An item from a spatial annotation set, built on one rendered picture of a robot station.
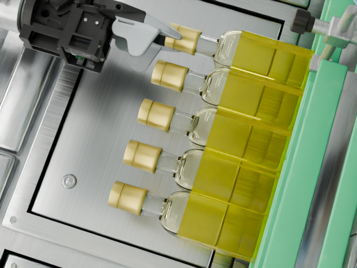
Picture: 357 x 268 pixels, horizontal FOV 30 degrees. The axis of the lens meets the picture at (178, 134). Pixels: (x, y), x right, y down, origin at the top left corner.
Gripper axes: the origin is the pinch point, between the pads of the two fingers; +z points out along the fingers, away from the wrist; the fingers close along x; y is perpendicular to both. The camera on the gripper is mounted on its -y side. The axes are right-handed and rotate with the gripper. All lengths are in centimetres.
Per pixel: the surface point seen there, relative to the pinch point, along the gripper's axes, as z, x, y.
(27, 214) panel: -13.4, -11.8, 28.2
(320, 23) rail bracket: 17.4, 16.1, 0.2
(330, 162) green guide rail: 22.9, 13.6, 14.6
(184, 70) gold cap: 3.1, 2.0, 5.1
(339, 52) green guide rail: 21.8, 4.5, -2.5
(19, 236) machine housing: -14.2, -14.9, 31.5
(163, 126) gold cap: 2.8, 1.2, 13.0
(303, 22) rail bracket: 15.6, 16.5, 0.8
